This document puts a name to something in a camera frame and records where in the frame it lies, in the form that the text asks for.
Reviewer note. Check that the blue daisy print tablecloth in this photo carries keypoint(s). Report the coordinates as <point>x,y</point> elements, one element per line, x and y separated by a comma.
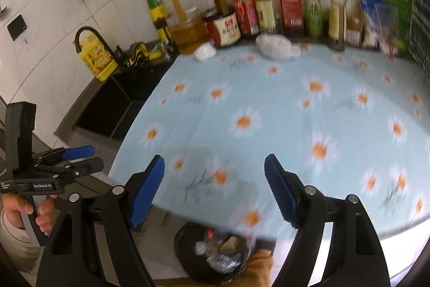
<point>285,98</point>

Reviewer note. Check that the small white plastic bag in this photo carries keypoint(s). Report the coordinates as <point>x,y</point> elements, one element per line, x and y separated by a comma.
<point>205,52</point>

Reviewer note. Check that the green plastic bag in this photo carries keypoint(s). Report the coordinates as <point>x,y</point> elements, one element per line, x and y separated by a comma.
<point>401,11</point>

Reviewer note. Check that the large cooking oil jug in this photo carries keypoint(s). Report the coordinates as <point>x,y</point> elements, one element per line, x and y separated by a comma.
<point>188,33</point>

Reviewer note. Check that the yellow green sponge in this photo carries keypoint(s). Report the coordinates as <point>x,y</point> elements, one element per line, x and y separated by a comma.
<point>156,55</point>

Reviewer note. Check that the patterned woven cloth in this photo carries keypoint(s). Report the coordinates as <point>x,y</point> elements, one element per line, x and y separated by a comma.
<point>420,21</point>

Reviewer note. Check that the person's left hand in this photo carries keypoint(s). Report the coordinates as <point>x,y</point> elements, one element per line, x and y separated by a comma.
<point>16,209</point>

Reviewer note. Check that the black bag lined bin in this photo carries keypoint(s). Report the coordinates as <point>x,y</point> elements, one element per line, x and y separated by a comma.
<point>188,240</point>

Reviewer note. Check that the green yellow bottle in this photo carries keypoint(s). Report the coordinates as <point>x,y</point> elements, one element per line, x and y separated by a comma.
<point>155,3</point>

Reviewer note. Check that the green label bottle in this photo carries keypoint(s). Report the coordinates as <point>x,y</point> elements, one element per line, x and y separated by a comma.
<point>313,11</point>

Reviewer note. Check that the black kitchen sink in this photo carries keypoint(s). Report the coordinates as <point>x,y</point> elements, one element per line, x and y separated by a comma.
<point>124,95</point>

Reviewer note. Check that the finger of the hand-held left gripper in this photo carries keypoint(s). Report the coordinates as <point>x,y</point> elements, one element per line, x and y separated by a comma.
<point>85,166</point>
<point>80,151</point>

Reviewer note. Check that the dark sauce jar red label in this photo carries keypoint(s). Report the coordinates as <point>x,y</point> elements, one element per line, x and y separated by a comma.
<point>223,29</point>

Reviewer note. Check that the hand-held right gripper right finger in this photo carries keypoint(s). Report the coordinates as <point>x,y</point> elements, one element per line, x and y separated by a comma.
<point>280,193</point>

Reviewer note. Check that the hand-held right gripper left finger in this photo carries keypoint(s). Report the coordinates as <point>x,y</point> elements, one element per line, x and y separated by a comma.
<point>147,193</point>

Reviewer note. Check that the black wall socket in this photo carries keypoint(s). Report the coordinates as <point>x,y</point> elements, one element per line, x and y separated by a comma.
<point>16,27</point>

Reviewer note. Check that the brown paper cup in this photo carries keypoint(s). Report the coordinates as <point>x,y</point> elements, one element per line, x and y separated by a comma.
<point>232,244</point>

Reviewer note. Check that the black and yellow rag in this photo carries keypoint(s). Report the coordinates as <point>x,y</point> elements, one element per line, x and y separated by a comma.
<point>134,53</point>

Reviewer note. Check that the person's left forearm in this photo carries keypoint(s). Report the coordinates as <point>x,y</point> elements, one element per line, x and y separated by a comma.
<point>13,240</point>

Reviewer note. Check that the yellow detergent jug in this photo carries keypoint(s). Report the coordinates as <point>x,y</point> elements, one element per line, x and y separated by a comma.
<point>97,58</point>

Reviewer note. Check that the yellow label bottle gold cap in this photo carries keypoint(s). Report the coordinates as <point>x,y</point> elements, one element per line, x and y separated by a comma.
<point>337,21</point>

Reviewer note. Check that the small brown jar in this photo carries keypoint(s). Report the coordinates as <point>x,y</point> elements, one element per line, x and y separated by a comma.
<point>354,31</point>

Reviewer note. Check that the white plastic wad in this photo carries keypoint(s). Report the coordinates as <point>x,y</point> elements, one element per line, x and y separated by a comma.
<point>201,248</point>

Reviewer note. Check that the blue white plastic bag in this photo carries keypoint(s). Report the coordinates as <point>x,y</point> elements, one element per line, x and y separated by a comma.
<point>376,21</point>

